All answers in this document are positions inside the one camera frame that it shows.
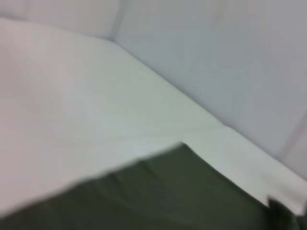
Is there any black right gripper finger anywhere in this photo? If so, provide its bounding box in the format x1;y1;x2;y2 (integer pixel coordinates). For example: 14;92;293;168
267;196;292;219

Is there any dark green FREE-print T-shirt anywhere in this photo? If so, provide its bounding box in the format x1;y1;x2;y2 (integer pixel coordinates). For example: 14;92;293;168
0;141;300;230

